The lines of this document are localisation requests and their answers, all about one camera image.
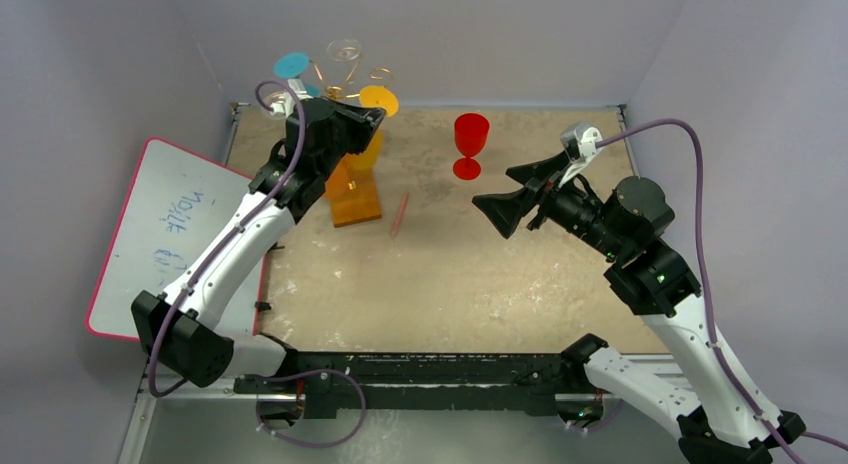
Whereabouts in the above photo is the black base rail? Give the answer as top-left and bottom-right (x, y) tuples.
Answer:
(234, 334), (608, 419)

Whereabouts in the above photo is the orange plastic wine glass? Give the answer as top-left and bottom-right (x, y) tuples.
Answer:
(323, 160), (351, 200)

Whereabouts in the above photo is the blue plastic wine glass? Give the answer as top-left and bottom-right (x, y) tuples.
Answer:
(272, 52), (322, 97)

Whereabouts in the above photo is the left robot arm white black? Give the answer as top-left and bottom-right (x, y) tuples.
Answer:
(130, 97), (388, 393)

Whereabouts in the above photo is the gold wire wine glass rack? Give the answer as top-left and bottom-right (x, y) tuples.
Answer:
(310, 50), (395, 101)

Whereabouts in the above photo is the red plastic wine glass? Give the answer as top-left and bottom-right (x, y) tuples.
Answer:
(452, 113), (490, 181)

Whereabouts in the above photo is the yellow plastic wine glass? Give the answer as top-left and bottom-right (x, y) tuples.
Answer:
(345, 85), (399, 171)

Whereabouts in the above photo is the clear wine glass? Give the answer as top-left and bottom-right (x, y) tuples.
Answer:
(262, 91), (292, 120)
(326, 38), (362, 63)

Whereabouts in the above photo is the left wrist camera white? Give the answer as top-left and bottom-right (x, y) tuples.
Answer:
(264, 79), (308, 120)

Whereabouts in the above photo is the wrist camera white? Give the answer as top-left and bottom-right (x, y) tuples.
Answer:
(557, 121), (602, 188)
(264, 79), (308, 120)

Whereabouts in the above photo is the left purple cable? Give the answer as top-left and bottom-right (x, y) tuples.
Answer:
(146, 79), (307, 399)

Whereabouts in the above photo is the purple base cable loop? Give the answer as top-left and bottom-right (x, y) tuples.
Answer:
(255, 369), (367, 449)

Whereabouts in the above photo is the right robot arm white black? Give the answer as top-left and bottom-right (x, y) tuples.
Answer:
(473, 154), (806, 463)

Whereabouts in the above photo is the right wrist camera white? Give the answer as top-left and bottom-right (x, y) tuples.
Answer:
(557, 121), (602, 188)

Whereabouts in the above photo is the wooden rack base board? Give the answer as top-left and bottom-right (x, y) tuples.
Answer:
(327, 167), (382, 228)

